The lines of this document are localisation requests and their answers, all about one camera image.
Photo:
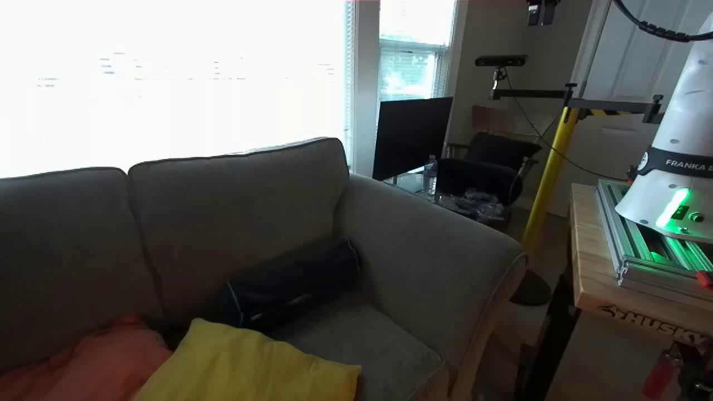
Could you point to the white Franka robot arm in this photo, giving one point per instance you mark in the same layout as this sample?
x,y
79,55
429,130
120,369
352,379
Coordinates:
x,y
681,113

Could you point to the grey fabric sofa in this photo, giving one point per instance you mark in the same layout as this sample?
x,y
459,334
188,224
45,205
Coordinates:
x,y
415,245

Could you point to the black boom bar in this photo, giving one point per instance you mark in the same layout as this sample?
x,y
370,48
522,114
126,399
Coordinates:
x,y
536,94

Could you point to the yellow tripod pole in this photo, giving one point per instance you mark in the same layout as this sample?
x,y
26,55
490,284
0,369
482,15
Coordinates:
x,y
549,175

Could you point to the black office chair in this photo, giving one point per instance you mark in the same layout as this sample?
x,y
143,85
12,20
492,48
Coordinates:
x,y
482,171

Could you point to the black flat monitor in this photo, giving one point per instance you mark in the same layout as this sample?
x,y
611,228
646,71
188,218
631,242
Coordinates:
x,y
413,136

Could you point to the glass side table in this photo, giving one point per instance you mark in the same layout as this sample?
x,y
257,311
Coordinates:
x,y
419,182

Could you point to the aluminium mounting plate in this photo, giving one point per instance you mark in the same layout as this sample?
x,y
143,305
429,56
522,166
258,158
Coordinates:
x,y
638,245

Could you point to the black round stand base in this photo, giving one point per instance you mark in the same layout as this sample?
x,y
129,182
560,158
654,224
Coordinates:
x,y
533,291

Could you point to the large bright window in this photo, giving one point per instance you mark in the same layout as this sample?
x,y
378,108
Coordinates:
x,y
185,75

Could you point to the black bolster cushion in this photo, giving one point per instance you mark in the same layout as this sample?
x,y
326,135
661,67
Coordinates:
x,y
296,285

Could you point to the red black clamp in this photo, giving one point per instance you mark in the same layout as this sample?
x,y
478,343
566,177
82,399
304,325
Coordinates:
x,y
660,376

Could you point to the yellow cloth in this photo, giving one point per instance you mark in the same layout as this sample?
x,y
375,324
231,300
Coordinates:
x,y
237,369

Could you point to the black stereo camera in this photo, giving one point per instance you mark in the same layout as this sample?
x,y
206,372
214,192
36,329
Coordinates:
x,y
502,61

